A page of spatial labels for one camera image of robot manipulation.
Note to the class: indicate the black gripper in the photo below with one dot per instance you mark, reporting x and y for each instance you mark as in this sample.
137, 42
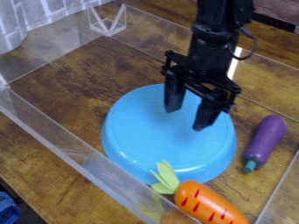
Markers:
202, 72

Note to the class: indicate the orange toy carrot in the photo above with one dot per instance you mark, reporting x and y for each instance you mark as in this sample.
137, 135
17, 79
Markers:
195, 198

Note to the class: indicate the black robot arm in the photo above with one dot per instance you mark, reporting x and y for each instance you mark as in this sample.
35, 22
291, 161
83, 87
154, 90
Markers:
224, 14

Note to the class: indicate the blue upside-down bowl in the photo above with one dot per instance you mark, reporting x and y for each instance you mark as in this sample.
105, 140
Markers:
143, 135

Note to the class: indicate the purple toy eggplant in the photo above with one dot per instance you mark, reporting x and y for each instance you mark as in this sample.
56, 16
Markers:
270, 132

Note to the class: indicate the white curtain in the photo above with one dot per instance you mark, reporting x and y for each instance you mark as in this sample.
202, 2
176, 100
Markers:
24, 15

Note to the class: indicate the blue object at corner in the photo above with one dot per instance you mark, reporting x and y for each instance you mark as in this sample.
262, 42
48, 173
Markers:
9, 210

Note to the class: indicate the clear acrylic enclosure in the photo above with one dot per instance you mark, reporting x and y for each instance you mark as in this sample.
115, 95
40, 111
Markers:
60, 80

